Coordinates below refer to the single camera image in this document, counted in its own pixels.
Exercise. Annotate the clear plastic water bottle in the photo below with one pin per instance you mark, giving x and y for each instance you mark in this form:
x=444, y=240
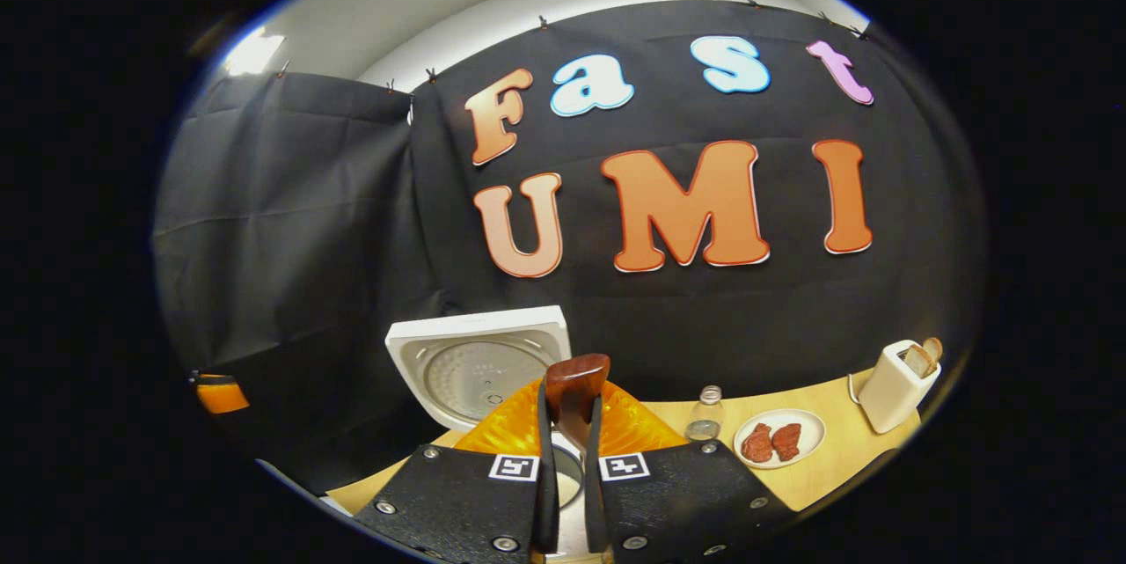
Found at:
x=704, y=419

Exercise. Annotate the ceiling light panel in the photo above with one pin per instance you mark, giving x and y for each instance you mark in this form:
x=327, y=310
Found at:
x=253, y=52

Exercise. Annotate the red meat piece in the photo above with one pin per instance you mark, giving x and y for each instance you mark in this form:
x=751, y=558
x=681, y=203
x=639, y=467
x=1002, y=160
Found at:
x=787, y=441
x=756, y=443

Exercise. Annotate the brown wooden spoon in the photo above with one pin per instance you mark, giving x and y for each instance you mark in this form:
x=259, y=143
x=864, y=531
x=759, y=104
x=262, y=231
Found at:
x=576, y=379

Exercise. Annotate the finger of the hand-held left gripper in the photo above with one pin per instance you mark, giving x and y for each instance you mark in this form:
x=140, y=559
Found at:
x=220, y=394

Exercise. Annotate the white toaster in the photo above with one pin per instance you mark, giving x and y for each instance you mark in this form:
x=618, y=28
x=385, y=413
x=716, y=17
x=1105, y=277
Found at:
x=888, y=397

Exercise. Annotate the white round plate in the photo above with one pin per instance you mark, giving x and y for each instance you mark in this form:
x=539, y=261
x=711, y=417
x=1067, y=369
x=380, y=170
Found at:
x=809, y=432

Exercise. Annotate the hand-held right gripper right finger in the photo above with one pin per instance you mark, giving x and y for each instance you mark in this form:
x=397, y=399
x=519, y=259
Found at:
x=595, y=476

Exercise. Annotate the toast slice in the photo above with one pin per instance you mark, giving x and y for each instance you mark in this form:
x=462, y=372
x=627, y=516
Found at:
x=934, y=347
x=919, y=362

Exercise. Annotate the white rice cooker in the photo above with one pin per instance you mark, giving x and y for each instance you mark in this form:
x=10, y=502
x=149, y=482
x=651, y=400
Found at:
x=422, y=344

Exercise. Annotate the black backdrop cloth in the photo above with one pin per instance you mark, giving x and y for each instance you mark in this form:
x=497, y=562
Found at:
x=308, y=221

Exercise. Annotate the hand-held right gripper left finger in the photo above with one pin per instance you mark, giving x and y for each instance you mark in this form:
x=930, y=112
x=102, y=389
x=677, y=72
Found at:
x=545, y=476

